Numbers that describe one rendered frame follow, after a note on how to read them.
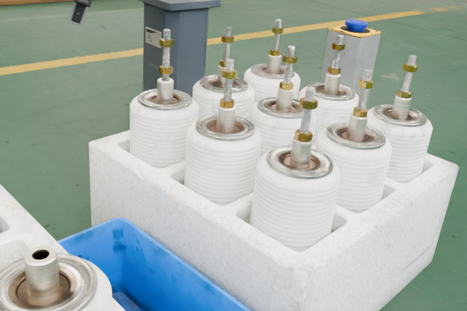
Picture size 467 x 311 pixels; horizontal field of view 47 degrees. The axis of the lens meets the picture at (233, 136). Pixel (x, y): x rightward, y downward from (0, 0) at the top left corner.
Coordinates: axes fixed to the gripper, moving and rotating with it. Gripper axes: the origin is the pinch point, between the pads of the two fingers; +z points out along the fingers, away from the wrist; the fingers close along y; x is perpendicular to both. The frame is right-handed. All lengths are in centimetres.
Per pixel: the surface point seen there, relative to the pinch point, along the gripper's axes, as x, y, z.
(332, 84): 37.7, 18.8, -11.7
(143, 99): 11.0, 23.9, -1.6
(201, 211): 18.9, 41.7, -0.4
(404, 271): 53, 40, 3
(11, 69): -11, -56, 52
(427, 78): 116, -62, 8
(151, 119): 12.2, 27.8, -1.6
